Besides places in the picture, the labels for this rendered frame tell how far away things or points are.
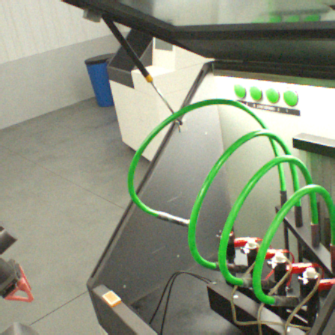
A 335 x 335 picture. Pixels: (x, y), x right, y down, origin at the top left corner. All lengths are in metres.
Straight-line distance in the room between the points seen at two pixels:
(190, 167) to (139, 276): 0.36
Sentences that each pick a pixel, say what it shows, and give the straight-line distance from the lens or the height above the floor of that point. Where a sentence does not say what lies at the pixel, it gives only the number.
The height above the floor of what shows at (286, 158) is 1.35.
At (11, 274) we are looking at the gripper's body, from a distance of 1.20.
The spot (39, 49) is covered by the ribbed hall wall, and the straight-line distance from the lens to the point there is 7.72.
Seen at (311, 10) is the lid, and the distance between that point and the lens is 0.78.
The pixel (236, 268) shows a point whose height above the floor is 1.11.
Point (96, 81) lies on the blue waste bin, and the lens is 7.12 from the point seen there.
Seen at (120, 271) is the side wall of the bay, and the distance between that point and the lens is 1.30.
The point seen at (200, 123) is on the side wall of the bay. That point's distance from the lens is 1.32.
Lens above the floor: 1.69
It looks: 23 degrees down
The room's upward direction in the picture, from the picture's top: 11 degrees counter-clockwise
